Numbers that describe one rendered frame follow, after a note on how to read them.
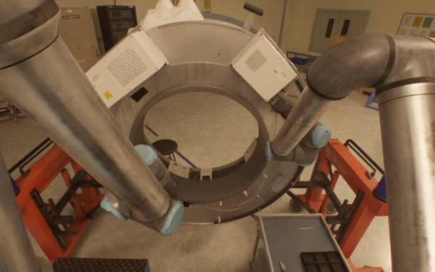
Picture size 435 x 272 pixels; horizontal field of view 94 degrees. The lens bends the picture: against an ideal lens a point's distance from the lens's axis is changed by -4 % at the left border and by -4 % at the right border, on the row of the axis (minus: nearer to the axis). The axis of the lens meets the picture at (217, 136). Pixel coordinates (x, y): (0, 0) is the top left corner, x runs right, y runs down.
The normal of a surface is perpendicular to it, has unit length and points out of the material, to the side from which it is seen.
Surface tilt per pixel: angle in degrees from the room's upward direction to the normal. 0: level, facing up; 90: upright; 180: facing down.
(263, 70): 90
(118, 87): 90
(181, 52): 90
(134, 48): 90
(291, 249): 0
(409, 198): 70
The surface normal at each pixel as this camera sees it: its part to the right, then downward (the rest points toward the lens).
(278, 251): 0.03, -0.86
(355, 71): -0.41, 0.51
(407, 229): -0.92, -0.11
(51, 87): 0.73, 0.45
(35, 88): 0.47, 0.63
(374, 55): -0.31, 0.12
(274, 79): 0.03, 0.51
